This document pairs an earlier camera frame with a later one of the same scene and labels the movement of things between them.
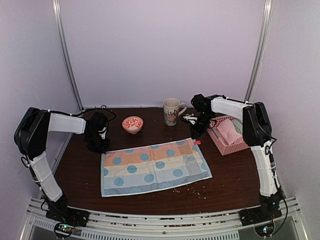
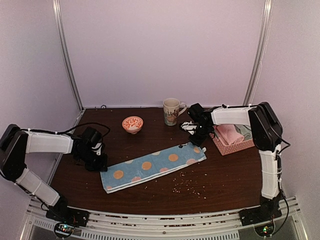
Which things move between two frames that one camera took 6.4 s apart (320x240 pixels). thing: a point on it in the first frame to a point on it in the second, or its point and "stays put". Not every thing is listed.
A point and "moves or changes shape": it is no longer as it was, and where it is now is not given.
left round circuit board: x=63 y=230 stays put
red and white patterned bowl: x=132 y=124 stays put
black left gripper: x=104 y=149 to x=102 y=164
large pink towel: x=228 y=130 stays put
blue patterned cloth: x=151 y=166 moves or changes shape
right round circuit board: x=265 y=230 stays put
